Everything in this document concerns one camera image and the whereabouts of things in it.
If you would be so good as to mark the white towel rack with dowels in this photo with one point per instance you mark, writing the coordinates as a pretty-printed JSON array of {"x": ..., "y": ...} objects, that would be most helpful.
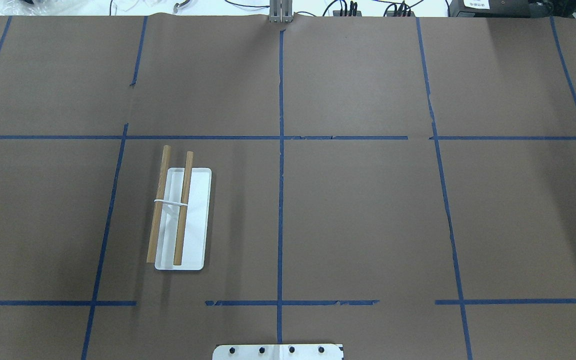
[{"x": 179, "y": 226}]

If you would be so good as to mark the aluminium frame post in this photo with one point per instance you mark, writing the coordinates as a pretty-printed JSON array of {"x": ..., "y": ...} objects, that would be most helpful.
[{"x": 281, "y": 11}]

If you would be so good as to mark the white camera pillar with base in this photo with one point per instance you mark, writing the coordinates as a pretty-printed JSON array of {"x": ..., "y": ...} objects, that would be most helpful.
[{"x": 308, "y": 351}]

